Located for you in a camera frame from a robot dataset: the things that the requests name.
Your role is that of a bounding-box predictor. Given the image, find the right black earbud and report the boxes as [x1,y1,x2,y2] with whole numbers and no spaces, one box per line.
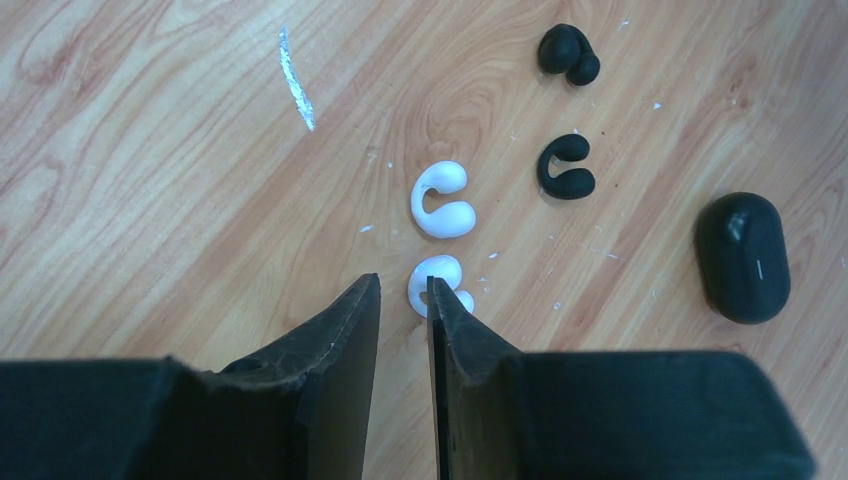
[536,133,597,201]

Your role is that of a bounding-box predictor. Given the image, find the white scrap on table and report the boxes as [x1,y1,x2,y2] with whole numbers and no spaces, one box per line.
[278,26,316,131]

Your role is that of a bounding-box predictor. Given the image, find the black earbud charging case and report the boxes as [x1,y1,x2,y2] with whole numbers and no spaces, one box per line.
[695,192,791,325]

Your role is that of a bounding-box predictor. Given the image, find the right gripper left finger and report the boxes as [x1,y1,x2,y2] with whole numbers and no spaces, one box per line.
[1,273,381,479]

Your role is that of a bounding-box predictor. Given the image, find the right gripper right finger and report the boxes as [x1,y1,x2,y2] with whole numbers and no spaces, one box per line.
[427,277,817,479]

